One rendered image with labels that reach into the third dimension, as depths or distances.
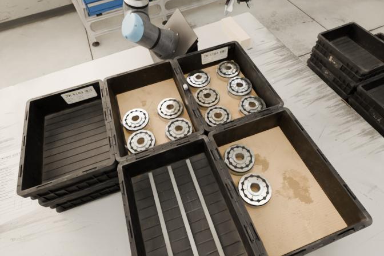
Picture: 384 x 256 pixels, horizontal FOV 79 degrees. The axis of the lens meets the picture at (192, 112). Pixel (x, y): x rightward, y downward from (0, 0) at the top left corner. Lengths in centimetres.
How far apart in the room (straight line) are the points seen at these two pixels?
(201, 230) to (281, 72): 88
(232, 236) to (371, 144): 70
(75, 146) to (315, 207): 85
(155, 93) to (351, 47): 141
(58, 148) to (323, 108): 113
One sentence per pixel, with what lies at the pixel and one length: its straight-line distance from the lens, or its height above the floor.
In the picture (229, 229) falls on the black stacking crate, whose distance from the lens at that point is 78.
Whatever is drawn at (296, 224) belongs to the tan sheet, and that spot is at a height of 83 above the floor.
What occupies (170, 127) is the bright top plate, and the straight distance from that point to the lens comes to 88.
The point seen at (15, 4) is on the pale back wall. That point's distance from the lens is 371.
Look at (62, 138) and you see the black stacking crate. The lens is 106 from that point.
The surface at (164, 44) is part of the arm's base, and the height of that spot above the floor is 89.
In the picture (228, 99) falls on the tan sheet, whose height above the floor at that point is 83.
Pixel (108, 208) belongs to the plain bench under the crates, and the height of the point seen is 70.
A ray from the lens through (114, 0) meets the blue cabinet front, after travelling 273.
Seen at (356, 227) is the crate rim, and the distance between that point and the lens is 77.
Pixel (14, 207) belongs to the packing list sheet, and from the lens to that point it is 119.
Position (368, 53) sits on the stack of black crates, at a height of 49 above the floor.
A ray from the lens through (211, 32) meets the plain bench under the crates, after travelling 155.
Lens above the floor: 160
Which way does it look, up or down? 54 degrees down
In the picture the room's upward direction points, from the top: 7 degrees counter-clockwise
